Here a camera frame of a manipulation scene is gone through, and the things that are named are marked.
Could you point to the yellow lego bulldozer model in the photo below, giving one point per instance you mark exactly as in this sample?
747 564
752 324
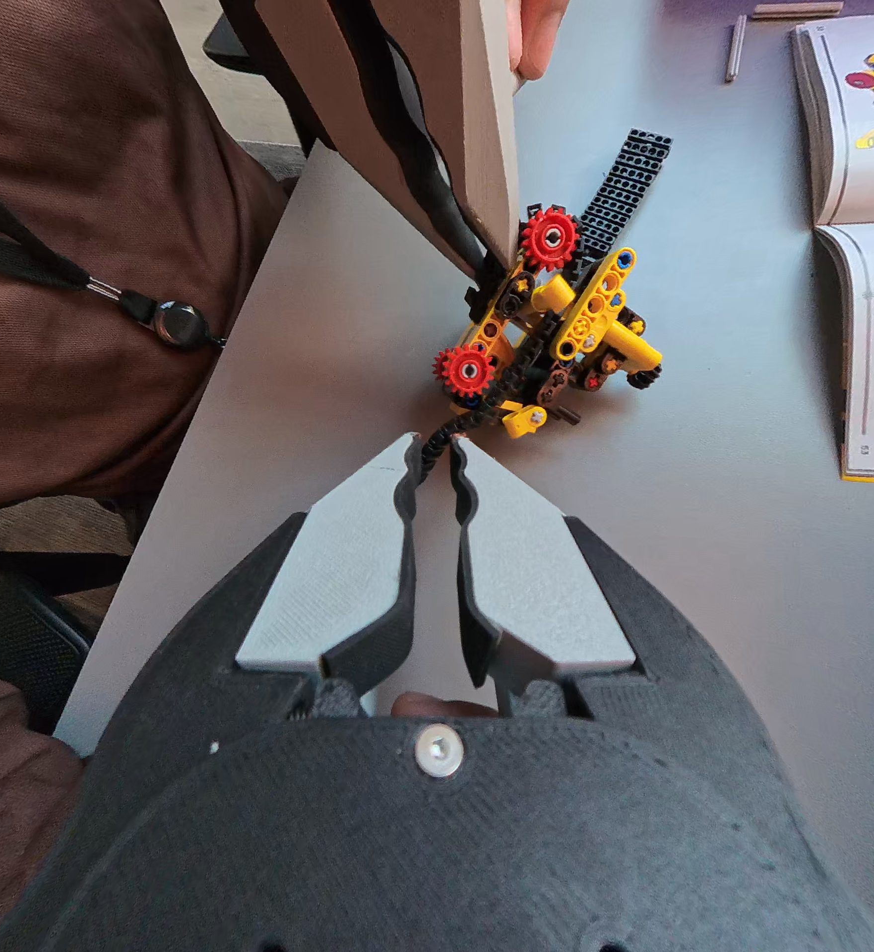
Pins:
593 320

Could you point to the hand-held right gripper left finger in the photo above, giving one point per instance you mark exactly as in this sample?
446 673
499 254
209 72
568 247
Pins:
333 587

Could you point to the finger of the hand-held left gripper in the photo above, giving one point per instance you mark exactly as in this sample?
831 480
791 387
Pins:
333 82
474 97

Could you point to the person's right hand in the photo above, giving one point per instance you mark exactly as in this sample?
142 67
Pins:
444 705

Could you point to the person's left hand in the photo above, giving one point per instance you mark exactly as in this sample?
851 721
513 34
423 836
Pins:
541 37

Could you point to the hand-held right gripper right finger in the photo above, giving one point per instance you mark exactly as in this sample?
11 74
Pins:
541 587

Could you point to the thin grey rod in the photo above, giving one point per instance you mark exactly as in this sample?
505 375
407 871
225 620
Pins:
736 48

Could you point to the small wooden stick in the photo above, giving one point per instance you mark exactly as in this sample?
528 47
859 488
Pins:
798 10

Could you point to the black lego track strip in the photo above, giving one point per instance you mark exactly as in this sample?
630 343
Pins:
623 193
511 379

